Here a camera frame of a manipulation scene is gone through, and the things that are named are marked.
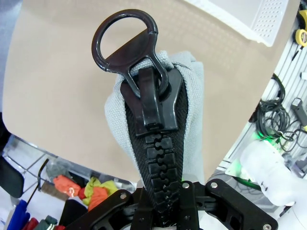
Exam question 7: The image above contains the black cable bundle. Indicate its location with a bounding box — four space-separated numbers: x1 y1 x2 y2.
249 74 307 154

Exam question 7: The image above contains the blue plastic item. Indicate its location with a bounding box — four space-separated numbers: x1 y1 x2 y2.
14 198 31 230

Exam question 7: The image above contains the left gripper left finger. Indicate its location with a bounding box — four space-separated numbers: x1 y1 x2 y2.
64 186 155 230

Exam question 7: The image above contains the black chair seat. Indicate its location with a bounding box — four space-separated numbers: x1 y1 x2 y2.
0 155 24 198

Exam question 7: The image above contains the grey and yellow hand tool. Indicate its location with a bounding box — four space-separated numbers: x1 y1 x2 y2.
290 97 307 131

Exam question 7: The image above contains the orange garment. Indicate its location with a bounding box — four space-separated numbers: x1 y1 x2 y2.
53 174 81 198

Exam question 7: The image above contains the yellow tape measure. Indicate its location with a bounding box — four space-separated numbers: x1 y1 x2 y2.
298 9 307 28
295 28 307 47

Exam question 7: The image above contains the white perforated plastic basket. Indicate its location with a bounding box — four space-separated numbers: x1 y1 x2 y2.
184 0 298 47

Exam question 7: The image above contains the grey pouch with black zipper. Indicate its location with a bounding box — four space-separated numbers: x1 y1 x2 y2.
92 9 206 227

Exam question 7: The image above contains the yellow green garment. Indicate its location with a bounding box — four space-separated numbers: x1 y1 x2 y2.
83 177 118 204

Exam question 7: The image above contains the white slotted base plate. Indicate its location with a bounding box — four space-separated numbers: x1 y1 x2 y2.
217 43 307 178

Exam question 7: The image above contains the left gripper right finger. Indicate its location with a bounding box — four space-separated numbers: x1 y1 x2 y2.
178 178 279 230

